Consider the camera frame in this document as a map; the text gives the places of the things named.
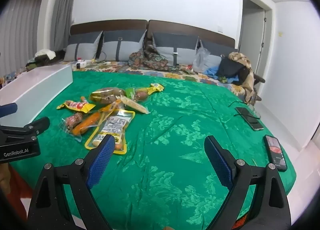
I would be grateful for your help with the gold bread packet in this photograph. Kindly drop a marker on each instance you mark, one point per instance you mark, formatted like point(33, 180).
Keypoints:
point(107, 96)

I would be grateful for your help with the dark smartphone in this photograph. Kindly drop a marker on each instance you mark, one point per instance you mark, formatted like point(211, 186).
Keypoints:
point(252, 121)

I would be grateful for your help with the white storage box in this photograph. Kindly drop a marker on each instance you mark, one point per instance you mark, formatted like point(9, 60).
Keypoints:
point(37, 87)

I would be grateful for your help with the grey curtain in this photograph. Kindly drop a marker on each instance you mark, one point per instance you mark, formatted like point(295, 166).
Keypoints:
point(65, 12)

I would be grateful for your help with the clear plastic bag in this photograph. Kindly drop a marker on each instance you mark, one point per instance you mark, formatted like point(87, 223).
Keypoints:
point(200, 59)

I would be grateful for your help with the person's left forearm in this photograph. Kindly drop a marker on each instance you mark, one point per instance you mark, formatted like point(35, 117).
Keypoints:
point(2, 177)

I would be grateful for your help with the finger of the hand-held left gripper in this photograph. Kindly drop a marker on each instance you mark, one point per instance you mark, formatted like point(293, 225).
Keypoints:
point(7, 110)
point(38, 124)

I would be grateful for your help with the blue cloth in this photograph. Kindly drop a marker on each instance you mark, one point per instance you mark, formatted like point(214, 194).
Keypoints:
point(211, 71)

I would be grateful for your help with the clear red meat packet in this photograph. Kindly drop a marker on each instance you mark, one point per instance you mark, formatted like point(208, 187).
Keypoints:
point(73, 119)

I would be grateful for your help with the green patterned blanket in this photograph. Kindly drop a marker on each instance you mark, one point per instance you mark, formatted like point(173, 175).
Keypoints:
point(175, 129)

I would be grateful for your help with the black smartphone lit screen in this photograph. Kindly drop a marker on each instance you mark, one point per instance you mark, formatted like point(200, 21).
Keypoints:
point(276, 152)

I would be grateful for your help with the small orange sausage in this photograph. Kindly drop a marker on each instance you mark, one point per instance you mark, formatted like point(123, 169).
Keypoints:
point(83, 99)

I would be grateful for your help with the orange sausage stick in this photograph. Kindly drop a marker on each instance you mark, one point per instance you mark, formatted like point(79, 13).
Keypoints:
point(87, 122)

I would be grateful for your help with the white cloth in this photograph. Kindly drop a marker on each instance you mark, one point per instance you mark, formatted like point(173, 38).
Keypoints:
point(46, 53)

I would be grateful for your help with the white bottle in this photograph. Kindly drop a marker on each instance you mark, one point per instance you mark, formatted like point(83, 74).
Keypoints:
point(80, 64)

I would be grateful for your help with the wall switch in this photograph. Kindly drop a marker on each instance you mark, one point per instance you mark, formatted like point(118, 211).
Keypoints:
point(220, 28)

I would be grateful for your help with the cream snack packet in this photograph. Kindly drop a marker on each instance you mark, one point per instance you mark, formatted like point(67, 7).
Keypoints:
point(133, 104)

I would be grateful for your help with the small yellow edged clear packet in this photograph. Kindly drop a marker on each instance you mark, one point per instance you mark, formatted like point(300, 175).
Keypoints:
point(112, 106)

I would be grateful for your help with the white door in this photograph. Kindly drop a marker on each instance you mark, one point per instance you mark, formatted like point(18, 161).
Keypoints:
point(252, 32)

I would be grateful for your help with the black bag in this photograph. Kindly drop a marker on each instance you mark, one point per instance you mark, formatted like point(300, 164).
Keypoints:
point(230, 68)

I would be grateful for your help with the pile of clothes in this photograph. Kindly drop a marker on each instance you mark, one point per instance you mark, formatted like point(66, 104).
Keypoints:
point(246, 61)

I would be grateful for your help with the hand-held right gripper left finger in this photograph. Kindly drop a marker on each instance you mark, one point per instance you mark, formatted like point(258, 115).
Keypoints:
point(102, 159)

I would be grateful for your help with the eyeglasses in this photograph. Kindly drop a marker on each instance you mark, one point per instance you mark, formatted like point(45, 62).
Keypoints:
point(255, 114)

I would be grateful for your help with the long yellow snack packet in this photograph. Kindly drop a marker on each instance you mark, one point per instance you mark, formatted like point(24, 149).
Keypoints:
point(156, 87)

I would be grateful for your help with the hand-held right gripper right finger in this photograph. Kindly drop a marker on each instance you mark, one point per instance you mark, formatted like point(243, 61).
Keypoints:
point(220, 161)

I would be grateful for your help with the green-edged sweet potato packet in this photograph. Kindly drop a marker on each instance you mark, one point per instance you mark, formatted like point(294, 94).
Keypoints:
point(140, 93)

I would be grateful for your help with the dark floral garment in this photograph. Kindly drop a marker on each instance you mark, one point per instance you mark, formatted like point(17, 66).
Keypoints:
point(150, 59)

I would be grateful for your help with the grey two-tone pillow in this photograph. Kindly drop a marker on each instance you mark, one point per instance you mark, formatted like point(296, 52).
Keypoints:
point(212, 56)
point(125, 47)
point(180, 47)
point(82, 47)

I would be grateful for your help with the yellow red snack packet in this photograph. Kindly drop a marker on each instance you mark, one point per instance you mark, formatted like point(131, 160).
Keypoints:
point(77, 106)

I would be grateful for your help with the large yellow edged clear packet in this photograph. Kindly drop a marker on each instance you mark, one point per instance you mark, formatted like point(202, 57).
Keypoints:
point(115, 124)

